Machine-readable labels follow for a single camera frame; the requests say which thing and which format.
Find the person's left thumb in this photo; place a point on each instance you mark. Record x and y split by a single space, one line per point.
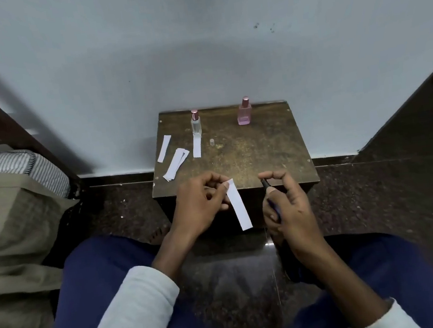
213 192

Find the person's left forearm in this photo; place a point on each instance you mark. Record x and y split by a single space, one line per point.
140 307

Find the black pen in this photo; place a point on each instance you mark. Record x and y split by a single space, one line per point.
265 184

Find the person's right leg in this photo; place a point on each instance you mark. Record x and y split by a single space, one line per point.
405 272

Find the olive green bedsheet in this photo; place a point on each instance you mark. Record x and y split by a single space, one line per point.
7 237

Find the person's right hand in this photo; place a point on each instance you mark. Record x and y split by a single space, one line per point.
296 215

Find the clear perfume bottle pink cap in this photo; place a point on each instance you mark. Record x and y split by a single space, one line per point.
196 125

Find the striped mattress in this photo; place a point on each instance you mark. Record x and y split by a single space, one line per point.
22 165

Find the brown wooden bed frame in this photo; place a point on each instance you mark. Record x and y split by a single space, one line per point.
5 126

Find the white paper strip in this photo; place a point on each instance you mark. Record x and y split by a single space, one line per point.
240 206
164 149
173 165
182 160
197 148

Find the person's right thumb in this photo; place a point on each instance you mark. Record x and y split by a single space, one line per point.
277 201

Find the person's left leg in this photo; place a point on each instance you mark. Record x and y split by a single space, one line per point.
92 273

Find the small brown wooden table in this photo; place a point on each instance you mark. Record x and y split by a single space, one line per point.
247 154

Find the dark wooden door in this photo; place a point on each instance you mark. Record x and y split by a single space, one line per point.
425 118

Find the person's left hand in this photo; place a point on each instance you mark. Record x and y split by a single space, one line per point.
194 208

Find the person's leg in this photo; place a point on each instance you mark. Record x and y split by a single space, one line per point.
405 272
92 273

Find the person's right forearm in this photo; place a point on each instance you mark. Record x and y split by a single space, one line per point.
348 291

